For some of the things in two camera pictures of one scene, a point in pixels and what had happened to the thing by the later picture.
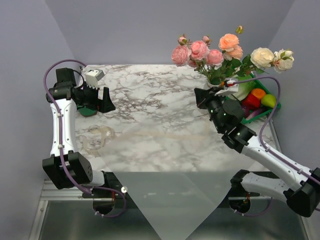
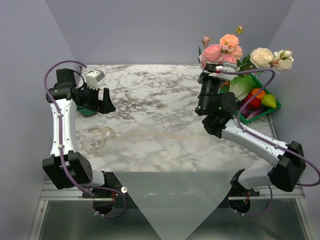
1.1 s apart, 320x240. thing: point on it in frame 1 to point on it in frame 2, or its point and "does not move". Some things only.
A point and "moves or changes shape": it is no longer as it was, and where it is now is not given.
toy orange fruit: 258,93 does not move
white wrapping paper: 178,174 does not move
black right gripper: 203,96 to 209,68
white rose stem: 261,58 does not move
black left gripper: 108,104 does not move
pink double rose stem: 206,60 moves or changes shape
